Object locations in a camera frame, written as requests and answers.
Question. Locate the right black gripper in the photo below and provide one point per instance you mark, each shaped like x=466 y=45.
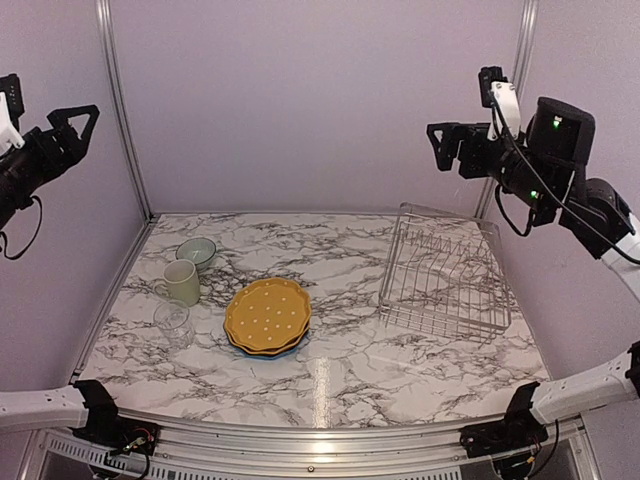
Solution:
x=473 y=166

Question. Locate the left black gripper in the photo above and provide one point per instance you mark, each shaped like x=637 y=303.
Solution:
x=52 y=160

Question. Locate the white green bowl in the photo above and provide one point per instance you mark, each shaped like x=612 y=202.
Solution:
x=200 y=251

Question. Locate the pale green mug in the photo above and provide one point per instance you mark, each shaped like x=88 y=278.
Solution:
x=179 y=281

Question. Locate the clear drinking glass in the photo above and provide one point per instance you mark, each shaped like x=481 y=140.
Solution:
x=172 y=318

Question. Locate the yellow plate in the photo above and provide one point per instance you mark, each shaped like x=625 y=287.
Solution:
x=268 y=313
x=235 y=343

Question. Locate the blue polka dot plate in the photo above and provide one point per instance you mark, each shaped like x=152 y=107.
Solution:
x=274 y=353

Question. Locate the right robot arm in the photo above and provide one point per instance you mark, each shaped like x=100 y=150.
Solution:
x=545 y=167

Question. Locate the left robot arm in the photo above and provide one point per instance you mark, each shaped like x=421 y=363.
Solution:
x=67 y=406

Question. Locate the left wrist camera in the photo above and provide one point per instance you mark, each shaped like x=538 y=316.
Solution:
x=12 y=108

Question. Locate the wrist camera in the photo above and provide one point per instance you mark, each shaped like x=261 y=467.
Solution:
x=488 y=78
x=12 y=108

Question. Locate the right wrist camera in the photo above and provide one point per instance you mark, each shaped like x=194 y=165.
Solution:
x=488 y=78

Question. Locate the left aluminium frame post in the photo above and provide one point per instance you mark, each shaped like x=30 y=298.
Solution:
x=107 y=36

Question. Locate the aluminium frame post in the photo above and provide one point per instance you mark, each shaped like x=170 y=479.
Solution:
x=507 y=95
x=107 y=36

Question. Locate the wire dish rack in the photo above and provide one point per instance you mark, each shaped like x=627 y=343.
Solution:
x=444 y=276

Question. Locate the right aluminium frame post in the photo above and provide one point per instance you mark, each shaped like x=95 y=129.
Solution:
x=507 y=95

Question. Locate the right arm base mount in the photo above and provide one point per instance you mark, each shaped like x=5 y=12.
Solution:
x=497 y=437

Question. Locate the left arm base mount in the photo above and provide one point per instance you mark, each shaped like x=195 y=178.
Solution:
x=121 y=435

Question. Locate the front aluminium rail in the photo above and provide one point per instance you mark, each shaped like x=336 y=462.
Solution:
x=191 y=449

